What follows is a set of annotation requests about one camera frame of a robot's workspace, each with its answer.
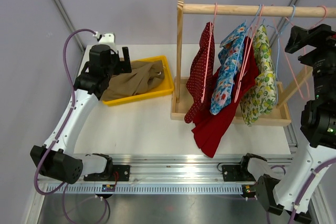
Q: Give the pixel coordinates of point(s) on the red polka dot skirt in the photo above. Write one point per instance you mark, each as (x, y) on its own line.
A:
(201, 73)

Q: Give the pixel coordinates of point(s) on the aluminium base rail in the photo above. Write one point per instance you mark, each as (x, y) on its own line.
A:
(148, 176)

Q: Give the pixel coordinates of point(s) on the yellow plastic tray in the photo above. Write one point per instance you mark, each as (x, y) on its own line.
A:
(165, 88)

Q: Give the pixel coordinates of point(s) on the pink hanger of red skirt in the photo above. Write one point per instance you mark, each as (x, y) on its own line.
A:
(251, 32)

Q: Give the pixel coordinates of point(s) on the blue hanger of lemon skirt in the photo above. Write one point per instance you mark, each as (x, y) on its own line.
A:
(278, 32)

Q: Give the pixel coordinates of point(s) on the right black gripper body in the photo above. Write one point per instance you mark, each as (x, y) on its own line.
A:
(324, 37)

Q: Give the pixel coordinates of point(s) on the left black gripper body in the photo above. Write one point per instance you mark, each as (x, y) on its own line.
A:
(116, 66)

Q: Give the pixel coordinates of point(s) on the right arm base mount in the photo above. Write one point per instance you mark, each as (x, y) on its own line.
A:
(239, 173)

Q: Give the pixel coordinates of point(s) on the blue floral skirt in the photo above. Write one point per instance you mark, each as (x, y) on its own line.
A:
(230, 57)

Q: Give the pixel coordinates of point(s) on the plain red skirt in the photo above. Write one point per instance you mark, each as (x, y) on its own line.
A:
(209, 128)

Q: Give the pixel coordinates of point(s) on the tan khaki skirt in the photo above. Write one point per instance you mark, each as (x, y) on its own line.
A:
(144, 77)

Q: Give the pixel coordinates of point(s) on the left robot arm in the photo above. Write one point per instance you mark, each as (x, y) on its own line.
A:
(55, 159)

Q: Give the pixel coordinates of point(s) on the lemon print skirt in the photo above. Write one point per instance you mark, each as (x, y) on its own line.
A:
(262, 97)

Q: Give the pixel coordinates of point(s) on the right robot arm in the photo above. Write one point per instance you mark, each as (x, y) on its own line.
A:
(313, 158)

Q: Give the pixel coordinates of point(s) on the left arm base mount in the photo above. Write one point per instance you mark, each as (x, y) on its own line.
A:
(99, 167)

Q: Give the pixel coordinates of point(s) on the wooden clothes rack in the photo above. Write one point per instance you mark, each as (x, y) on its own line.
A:
(280, 116)

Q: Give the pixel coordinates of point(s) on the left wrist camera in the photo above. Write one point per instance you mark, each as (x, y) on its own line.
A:
(106, 39)

